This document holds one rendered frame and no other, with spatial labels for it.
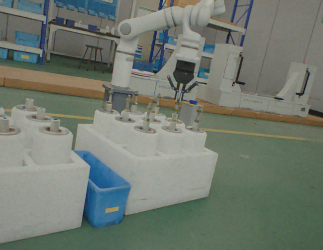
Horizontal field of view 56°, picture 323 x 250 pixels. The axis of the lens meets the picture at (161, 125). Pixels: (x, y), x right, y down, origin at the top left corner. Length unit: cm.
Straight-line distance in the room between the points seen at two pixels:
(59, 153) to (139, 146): 27
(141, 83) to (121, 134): 215
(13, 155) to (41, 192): 11
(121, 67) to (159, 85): 174
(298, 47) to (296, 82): 288
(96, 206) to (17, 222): 20
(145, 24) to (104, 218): 93
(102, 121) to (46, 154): 39
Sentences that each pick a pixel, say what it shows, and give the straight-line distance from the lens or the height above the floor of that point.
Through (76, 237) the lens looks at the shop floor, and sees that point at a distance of 86.
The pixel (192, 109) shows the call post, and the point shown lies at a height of 30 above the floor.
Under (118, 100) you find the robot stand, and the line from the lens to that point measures 152.
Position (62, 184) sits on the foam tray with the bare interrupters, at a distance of 81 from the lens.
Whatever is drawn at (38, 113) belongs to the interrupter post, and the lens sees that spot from 92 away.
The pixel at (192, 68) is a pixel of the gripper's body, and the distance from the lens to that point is 118.
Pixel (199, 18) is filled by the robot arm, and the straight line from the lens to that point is 118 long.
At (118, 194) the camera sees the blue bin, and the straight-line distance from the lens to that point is 88.
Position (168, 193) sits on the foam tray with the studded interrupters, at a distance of 106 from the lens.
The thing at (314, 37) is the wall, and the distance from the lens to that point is 726.
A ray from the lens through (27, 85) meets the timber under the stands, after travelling 291.
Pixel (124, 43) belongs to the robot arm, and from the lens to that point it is 158.
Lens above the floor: 48
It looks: 12 degrees down
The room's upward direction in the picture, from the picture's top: 11 degrees clockwise
